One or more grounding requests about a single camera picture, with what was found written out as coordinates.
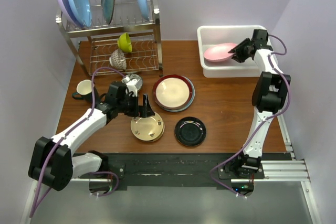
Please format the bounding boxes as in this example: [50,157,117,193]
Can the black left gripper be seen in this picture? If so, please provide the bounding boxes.
[117,93,154,118]

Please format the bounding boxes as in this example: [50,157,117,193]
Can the pink plate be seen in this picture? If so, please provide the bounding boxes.
[203,42,237,62]

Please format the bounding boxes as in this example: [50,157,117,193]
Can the red rimmed cream plate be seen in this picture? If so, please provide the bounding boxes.
[152,74,193,110]

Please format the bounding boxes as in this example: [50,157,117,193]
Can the cream and teal plate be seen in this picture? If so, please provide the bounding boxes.
[160,76,196,112]

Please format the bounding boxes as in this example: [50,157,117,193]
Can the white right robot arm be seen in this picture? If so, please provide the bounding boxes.
[221,29,291,178]

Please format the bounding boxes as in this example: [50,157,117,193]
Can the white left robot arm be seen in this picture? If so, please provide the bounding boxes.
[28,82,154,191]

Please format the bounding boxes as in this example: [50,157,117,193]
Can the white plastic bin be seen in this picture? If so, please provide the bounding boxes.
[197,25,275,78]

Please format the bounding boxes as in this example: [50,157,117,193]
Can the black floral patterned bowl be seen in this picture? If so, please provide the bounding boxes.
[121,73,143,91]

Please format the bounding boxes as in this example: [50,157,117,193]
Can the cream yellow small plate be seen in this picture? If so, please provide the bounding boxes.
[130,113,164,142]

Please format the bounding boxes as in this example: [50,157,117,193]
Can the red patterned white bowl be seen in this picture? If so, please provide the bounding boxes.
[109,49,127,70]

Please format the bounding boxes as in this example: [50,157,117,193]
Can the black small plate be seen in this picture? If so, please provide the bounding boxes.
[174,116,207,147]

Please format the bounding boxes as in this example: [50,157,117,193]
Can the dark green mug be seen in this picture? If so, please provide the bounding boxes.
[72,79,99,104]

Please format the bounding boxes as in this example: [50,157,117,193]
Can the lime green bowl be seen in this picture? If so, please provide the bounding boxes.
[117,33,132,53]

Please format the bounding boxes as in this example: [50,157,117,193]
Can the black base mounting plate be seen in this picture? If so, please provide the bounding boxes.
[78,152,266,191]

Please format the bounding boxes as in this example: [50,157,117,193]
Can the steel dish rack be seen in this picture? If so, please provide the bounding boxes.
[55,0,163,77]

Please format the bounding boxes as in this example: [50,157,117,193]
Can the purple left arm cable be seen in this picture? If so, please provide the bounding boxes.
[28,67,127,218]

